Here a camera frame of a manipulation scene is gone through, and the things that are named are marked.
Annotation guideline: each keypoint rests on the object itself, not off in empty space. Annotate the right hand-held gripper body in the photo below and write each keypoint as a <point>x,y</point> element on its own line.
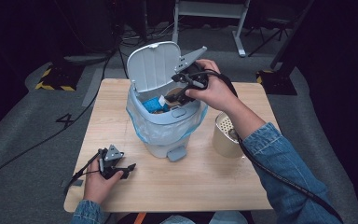
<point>188,59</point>

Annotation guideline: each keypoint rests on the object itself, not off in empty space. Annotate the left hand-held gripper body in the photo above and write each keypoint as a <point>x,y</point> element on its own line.
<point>112,154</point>

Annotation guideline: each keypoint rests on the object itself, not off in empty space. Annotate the blue orange snack packet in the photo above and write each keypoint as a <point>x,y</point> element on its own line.
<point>152,105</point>

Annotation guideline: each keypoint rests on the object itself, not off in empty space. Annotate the white grey pedal trash bin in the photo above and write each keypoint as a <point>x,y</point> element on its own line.
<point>154,67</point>

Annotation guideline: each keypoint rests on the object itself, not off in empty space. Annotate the person's left hand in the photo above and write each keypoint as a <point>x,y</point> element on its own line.
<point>98,188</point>

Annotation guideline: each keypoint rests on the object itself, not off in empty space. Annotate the person's right hand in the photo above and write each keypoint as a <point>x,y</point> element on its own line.
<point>217,90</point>

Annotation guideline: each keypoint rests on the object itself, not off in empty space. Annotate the clear blue-edged plastic bin liner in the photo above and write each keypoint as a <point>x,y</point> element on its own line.
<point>158,133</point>

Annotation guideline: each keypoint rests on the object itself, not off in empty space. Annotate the beige perforated metal canister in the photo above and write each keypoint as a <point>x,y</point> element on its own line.
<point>222,143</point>

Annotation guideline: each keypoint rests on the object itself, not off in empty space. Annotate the black tripod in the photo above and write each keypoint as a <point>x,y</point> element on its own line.
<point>270,34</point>

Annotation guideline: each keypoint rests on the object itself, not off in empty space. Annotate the black yellow striped stand base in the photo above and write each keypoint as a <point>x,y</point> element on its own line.
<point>278,84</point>
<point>59,79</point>

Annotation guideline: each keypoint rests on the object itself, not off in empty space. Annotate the black slanted stand pole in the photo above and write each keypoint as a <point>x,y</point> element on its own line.
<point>289,40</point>

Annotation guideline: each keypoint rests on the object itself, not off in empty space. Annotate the person's legs in jeans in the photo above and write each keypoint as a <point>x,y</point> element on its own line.
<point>230,217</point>

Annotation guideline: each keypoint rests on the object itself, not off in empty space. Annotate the white metal desk frame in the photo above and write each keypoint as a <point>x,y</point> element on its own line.
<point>209,8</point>

